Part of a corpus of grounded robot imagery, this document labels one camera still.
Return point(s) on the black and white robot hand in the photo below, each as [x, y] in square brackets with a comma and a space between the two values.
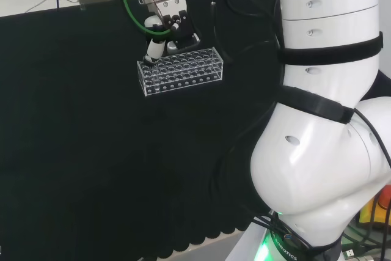
[171, 19]

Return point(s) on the clear plastic test tube rack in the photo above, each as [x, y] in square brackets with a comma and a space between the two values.
[186, 71]

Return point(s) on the black bench cloth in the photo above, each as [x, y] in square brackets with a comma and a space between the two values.
[91, 135]

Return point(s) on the yellow stop button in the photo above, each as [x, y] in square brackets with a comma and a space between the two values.
[382, 209]

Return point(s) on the silver usb plug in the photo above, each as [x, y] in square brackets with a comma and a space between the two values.
[349, 252]

